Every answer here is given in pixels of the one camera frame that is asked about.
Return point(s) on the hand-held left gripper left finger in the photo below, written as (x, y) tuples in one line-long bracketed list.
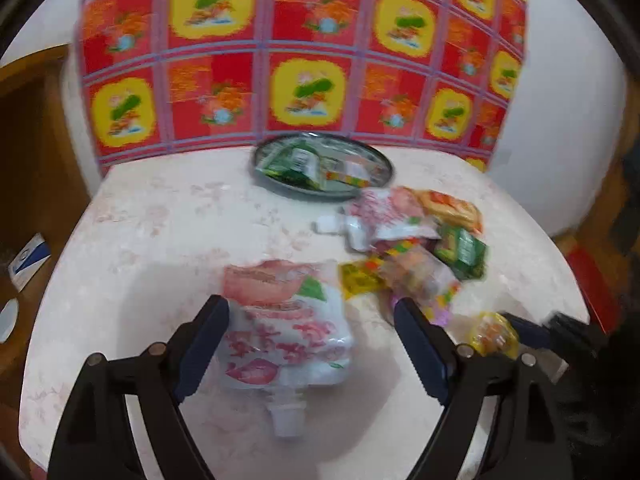
[(200, 347)]

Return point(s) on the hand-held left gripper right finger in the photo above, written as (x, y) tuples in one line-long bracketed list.
[(425, 355)]

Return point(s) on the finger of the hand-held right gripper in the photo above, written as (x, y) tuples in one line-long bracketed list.
[(530, 331)]

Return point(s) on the yellow jelly cup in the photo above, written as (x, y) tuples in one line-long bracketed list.
[(492, 335)]

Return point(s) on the colourful candy packet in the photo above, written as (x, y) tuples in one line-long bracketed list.
[(420, 270), (350, 172)]

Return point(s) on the pink spouted drink pouch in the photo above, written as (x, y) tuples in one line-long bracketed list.
[(385, 215), (285, 330)]

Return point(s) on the yellow snack packet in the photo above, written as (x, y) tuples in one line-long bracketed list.
[(360, 277)]

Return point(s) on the green snack packet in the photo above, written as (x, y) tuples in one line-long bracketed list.
[(295, 165), (460, 252)]

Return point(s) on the orange snack packet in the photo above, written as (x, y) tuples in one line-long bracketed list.
[(450, 207)]

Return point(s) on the dark round tray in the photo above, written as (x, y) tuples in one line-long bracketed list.
[(381, 170)]

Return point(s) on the red object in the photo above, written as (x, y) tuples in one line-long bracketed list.
[(595, 285)]

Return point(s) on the blue and white box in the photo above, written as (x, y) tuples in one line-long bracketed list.
[(30, 260)]

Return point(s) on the white round object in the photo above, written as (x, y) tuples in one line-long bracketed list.
[(7, 320)]

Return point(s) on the red floral printed cloth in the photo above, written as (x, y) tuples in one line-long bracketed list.
[(225, 85)]

